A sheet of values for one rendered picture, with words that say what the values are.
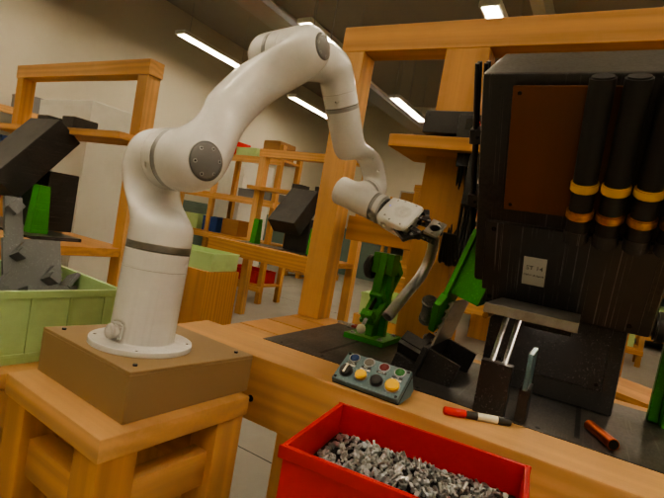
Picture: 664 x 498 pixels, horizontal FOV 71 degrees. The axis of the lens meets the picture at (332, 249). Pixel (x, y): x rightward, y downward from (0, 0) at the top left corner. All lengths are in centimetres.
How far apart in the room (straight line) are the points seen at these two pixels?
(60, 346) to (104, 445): 25
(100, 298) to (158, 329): 43
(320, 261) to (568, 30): 105
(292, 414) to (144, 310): 39
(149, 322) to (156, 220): 19
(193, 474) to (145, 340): 28
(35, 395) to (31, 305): 33
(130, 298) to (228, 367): 23
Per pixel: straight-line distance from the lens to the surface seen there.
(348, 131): 127
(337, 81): 124
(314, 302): 171
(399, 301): 124
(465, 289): 113
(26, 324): 128
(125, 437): 84
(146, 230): 91
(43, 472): 103
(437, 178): 155
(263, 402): 111
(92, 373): 92
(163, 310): 93
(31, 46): 816
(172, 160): 87
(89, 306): 133
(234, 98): 100
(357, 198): 132
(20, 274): 153
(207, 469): 103
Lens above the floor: 122
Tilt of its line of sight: 3 degrees down
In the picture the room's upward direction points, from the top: 10 degrees clockwise
